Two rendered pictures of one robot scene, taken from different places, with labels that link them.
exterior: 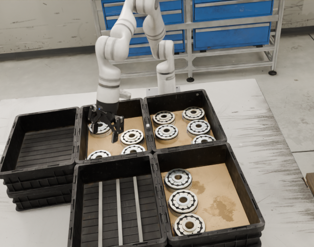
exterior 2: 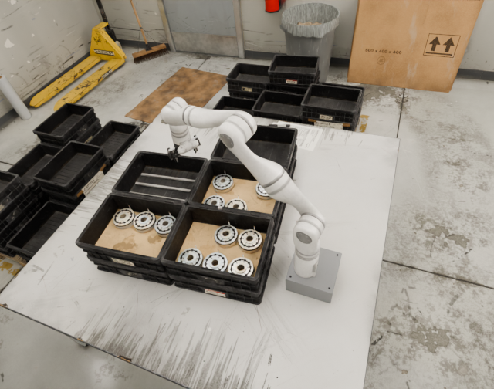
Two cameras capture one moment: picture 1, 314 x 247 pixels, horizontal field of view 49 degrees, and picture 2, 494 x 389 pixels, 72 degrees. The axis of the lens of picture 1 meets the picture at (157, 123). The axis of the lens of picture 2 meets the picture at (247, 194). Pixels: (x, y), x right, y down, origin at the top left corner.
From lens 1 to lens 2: 1.86 m
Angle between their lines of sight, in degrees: 77
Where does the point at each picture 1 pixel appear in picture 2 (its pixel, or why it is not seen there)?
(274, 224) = (112, 300)
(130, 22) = (188, 115)
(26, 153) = (266, 145)
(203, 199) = (141, 238)
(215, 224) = (119, 236)
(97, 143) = (250, 187)
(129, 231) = (152, 191)
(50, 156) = not seen: hidden behind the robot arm
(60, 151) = not seen: hidden behind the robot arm
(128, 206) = (170, 194)
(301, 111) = not seen: outside the picture
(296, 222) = (101, 317)
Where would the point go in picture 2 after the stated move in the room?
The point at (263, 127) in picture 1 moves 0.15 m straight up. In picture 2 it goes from (221, 375) to (214, 363)
